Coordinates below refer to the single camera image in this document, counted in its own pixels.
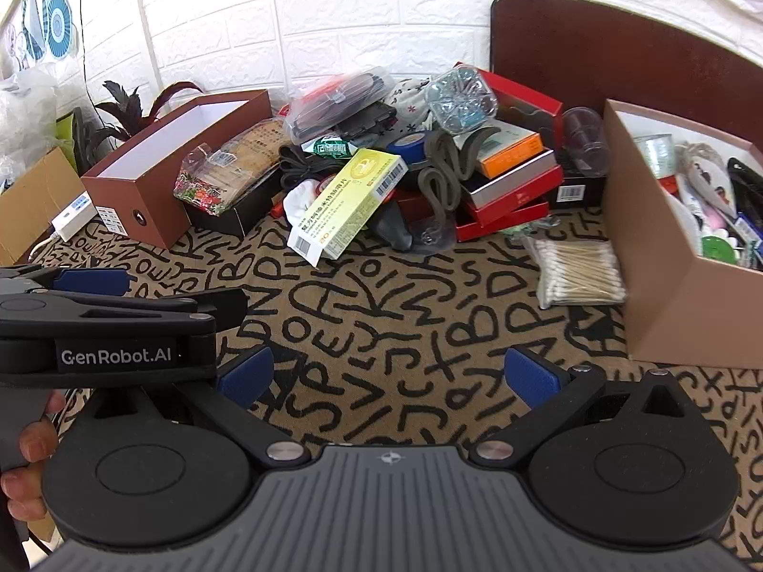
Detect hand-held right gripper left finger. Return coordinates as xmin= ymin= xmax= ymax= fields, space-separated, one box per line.
xmin=89 ymin=344 xmax=312 ymax=469

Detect green white small packet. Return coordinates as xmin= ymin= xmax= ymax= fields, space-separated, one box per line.
xmin=301 ymin=136 xmax=354 ymax=159

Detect brown shoe box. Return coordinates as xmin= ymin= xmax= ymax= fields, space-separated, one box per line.
xmin=80 ymin=89 xmax=273 ymax=249

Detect blue white packet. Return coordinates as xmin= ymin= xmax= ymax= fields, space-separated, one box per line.
xmin=732 ymin=213 xmax=763 ymax=246

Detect black strap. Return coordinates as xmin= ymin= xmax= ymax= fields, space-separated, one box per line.
xmin=277 ymin=143 xmax=336 ymax=192

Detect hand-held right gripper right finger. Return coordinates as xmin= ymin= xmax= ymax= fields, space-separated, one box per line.
xmin=471 ymin=347 xmax=710 ymax=467

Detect white power strip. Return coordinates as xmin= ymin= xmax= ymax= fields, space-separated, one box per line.
xmin=51 ymin=191 xmax=97 ymax=243

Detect black cable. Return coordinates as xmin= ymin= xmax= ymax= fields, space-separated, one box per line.
xmin=75 ymin=0 xmax=92 ymax=109

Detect white sock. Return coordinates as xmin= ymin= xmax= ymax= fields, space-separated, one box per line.
xmin=282 ymin=179 xmax=326 ymax=231

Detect dark red wooden headboard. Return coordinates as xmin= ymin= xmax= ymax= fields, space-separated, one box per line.
xmin=490 ymin=0 xmax=763 ymax=153

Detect black flat box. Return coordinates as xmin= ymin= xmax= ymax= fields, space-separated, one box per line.
xmin=182 ymin=175 xmax=282 ymax=238

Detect grey cloth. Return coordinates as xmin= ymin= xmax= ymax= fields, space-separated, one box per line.
xmin=372 ymin=203 xmax=430 ymax=252

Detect letter print tablecloth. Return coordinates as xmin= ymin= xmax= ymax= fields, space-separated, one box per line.
xmin=30 ymin=207 xmax=763 ymax=549

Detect clear plastic cup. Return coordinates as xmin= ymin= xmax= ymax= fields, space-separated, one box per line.
xmin=560 ymin=106 xmax=612 ymax=177

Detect white patterned pouch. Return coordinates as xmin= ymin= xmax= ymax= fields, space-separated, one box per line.
xmin=680 ymin=143 xmax=735 ymax=211

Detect plain cardboard box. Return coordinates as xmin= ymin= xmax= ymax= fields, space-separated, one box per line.
xmin=0 ymin=146 xmax=84 ymax=266

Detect green round lid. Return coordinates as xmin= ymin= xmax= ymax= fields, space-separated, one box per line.
xmin=700 ymin=235 xmax=741 ymax=261

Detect brown cardboard box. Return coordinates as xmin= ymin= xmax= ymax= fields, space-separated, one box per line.
xmin=602 ymin=98 xmax=763 ymax=370

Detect black pouch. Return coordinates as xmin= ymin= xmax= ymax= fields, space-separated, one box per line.
xmin=723 ymin=157 xmax=763 ymax=216

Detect cotton swab pack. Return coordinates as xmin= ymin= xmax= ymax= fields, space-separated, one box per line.
xmin=525 ymin=237 xmax=630 ymax=311

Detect blue tape roll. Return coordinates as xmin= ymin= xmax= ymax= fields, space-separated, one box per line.
xmin=384 ymin=131 xmax=428 ymax=165

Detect grey foam strip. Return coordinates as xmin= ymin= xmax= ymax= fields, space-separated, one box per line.
xmin=420 ymin=127 xmax=505 ymax=231

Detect black box with barcode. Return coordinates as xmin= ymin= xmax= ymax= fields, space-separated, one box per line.
xmin=548 ymin=155 xmax=607 ymax=211

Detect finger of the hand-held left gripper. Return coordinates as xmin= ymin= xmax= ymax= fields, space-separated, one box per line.
xmin=0 ymin=287 xmax=249 ymax=342
xmin=0 ymin=265 xmax=130 ymax=300

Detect white floral cloth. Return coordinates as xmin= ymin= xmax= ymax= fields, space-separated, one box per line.
xmin=381 ymin=77 xmax=440 ymax=133

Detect wall poster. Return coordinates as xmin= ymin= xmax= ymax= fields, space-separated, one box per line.
xmin=0 ymin=0 xmax=82 ymax=68

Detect orange box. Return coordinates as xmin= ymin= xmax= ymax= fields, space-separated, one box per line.
xmin=477 ymin=122 xmax=545 ymax=180

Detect dark leafed houseplant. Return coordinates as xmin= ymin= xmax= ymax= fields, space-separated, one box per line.
xmin=72 ymin=79 xmax=205 ymax=151

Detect yellow medicine box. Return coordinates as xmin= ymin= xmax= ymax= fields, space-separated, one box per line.
xmin=287 ymin=148 xmax=409 ymax=268

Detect clear plastic bag black items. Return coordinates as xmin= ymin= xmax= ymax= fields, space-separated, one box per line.
xmin=283 ymin=65 xmax=395 ymax=139

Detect red flat box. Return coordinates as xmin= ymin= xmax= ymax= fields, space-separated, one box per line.
xmin=456 ymin=199 xmax=550 ymax=244
xmin=456 ymin=164 xmax=565 ymax=228

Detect clear snack packet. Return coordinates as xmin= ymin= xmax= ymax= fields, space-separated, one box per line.
xmin=173 ymin=119 xmax=288 ymax=216

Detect person's left hand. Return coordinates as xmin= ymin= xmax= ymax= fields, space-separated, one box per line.
xmin=0 ymin=392 xmax=65 ymax=525

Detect white plastic bag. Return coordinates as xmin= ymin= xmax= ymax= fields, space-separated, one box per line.
xmin=0 ymin=68 xmax=62 ymax=193

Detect crushed clear plastic bottle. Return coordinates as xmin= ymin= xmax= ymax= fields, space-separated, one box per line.
xmin=424 ymin=67 xmax=499 ymax=132

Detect clear plastic piece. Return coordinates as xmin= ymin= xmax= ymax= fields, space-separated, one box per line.
xmin=411 ymin=220 xmax=457 ymax=252

